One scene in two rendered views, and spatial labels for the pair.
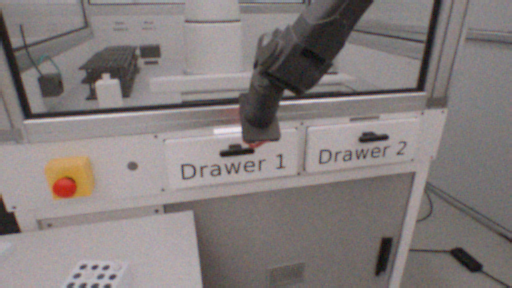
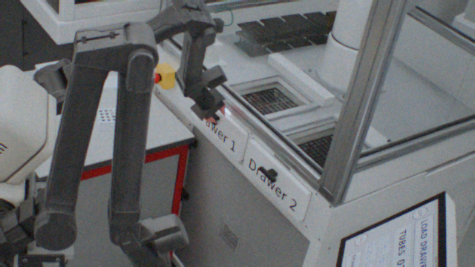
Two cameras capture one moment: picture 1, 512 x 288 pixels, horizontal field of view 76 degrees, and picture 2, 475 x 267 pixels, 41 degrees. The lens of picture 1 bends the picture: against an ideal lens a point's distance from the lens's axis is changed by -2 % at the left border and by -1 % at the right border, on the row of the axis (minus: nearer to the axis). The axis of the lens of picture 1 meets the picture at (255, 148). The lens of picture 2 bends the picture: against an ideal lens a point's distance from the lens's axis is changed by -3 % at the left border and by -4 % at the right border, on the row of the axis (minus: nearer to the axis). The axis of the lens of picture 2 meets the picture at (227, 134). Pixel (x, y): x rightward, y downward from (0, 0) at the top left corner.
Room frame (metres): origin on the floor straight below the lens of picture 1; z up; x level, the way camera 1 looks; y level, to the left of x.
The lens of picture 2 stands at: (-0.16, -1.60, 2.09)
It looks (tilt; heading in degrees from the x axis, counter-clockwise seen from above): 34 degrees down; 63
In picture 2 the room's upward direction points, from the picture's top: 11 degrees clockwise
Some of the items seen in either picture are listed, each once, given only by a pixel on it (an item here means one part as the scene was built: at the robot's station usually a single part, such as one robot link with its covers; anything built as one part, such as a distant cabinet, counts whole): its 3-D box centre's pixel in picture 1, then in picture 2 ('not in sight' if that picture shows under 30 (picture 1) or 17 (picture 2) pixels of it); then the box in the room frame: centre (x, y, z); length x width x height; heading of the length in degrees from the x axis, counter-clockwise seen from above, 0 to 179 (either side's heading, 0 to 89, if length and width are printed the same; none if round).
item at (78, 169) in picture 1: (70, 178); (164, 76); (0.56, 0.36, 0.88); 0.07 x 0.05 x 0.07; 104
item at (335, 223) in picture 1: (228, 209); (303, 200); (1.13, 0.11, 0.40); 1.03 x 0.95 x 0.80; 104
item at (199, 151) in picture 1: (234, 158); (218, 124); (0.65, 0.05, 0.87); 0.29 x 0.02 x 0.11; 104
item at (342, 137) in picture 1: (363, 144); (275, 179); (0.72, -0.26, 0.87); 0.29 x 0.02 x 0.11; 104
